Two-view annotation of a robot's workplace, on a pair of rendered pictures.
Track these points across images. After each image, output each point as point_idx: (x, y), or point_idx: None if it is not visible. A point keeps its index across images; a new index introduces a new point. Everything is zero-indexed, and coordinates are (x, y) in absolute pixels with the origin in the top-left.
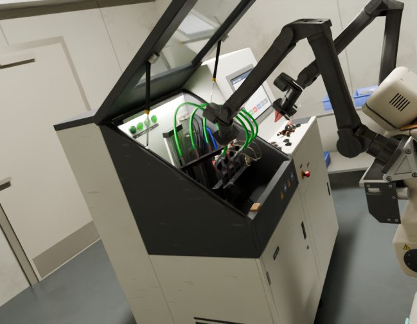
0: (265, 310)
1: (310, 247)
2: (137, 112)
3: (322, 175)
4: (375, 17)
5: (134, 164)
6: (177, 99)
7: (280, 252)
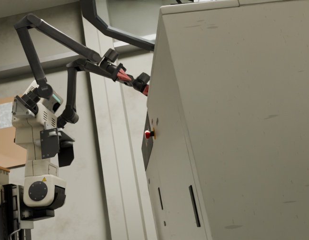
0: None
1: (167, 230)
2: None
3: (177, 156)
4: (33, 23)
5: None
6: None
7: (150, 185)
